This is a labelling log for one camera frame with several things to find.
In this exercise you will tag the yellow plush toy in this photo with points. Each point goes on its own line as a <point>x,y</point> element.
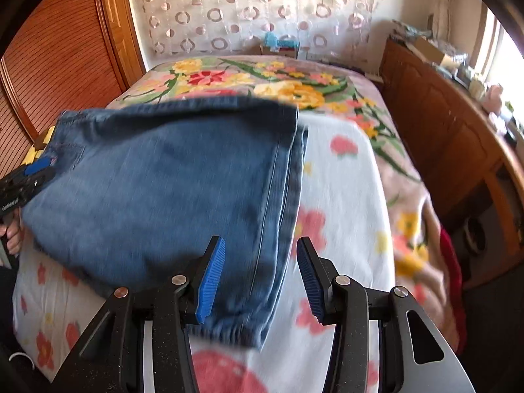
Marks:
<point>43,141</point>

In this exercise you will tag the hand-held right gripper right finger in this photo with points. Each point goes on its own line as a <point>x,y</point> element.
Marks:
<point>308,282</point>

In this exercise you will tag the person's left hand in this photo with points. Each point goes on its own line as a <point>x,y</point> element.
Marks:
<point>14,235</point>

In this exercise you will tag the white strawberry print bed sheet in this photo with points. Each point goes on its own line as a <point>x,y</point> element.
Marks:
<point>339,221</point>

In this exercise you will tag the red cloth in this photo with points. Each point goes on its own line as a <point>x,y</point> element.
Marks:
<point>452,282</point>

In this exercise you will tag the blue box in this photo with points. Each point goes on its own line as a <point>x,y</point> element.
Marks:
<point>280,45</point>

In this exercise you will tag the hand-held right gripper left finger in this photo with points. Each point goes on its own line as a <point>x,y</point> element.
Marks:
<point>211,282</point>

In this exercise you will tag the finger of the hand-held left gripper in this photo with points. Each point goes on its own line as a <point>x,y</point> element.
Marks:
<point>41,181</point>
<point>37,167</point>

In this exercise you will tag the wooden slatted wardrobe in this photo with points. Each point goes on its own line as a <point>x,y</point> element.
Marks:
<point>61,57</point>

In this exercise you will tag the sheer curtain with circles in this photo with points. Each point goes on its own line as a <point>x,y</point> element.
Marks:
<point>262,8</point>

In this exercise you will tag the blue denim pants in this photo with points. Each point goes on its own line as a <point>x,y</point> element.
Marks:
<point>163,196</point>

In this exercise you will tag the dark round object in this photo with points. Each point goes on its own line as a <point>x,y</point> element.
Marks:
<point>475,235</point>

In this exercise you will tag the wooden dresser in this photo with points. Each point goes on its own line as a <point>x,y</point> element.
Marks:
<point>442,131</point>

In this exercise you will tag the pink floral blanket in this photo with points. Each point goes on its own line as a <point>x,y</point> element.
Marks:
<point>286,86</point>

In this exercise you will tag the window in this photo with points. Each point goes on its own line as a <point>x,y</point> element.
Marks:
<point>505,53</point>

